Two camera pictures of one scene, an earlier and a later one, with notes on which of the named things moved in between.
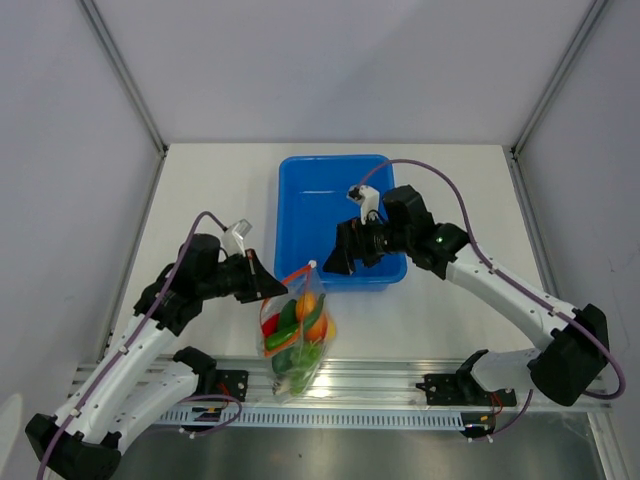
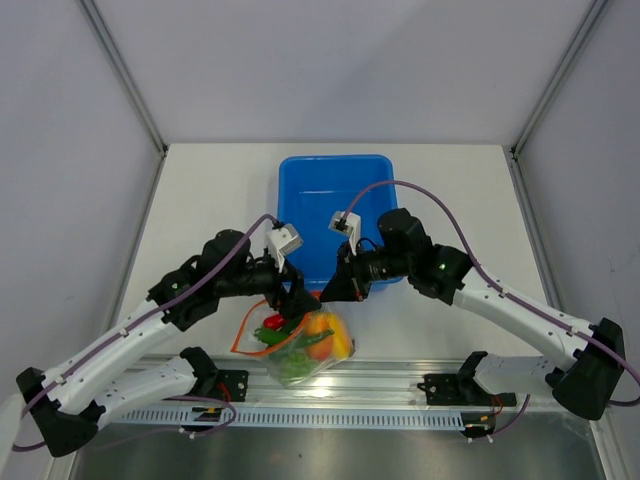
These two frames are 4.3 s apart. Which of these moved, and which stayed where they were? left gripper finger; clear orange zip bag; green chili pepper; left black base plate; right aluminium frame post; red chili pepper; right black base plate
Moved: left gripper finger; green chili pepper; clear orange zip bag; red chili pepper
Stayed: right aluminium frame post; left black base plate; right black base plate
